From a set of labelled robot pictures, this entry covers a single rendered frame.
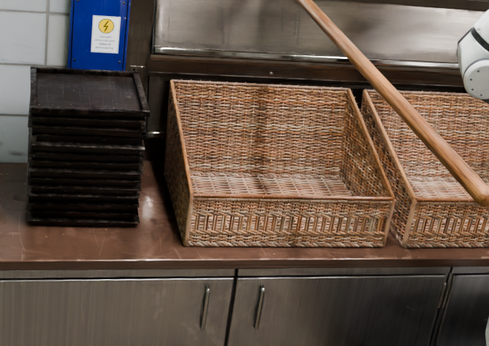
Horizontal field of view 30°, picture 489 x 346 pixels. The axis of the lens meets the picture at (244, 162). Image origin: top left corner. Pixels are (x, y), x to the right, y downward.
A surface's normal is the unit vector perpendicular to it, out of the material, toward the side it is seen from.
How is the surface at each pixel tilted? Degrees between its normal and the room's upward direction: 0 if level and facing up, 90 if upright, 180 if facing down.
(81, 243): 0
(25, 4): 90
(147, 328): 90
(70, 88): 0
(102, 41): 90
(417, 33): 70
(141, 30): 90
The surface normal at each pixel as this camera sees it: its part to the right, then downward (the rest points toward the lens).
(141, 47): 0.22, 0.45
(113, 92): 0.13, -0.89
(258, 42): 0.25, 0.11
